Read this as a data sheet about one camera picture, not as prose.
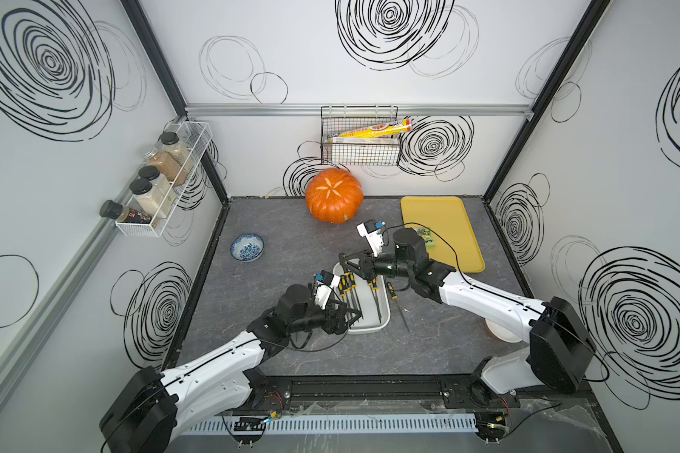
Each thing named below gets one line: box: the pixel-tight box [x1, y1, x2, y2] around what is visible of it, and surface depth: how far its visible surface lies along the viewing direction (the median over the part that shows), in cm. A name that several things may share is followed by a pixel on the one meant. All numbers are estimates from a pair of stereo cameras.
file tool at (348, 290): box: [340, 271, 360, 311], surface depth 94 cm
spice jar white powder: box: [137, 165, 174, 204], surface depth 69 cm
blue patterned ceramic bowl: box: [229, 233, 266, 264], surface depth 104 cm
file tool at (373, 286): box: [368, 278, 383, 324], surface depth 95 cm
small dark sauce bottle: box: [99, 199, 153, 224], surface depth 62 cm
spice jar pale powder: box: [129, 178, 168, 219], surface depth 67 cm
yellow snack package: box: [326, 117, 413, 139], surface depth 89 cm
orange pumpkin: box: [305, 167, 364, 224], surface depth 107 cm
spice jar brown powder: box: [143, 148, 189, 187], surface depth 74 cm
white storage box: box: [332, 258, 391, 333], surface depth 91 cm
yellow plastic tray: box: [400, 196, 486, 273], surface depth 115 cm
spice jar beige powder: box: [154, 131, 193, 171], surface depth 77 cm
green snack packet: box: [417, 227, 437, 250], surface depth 107 cm
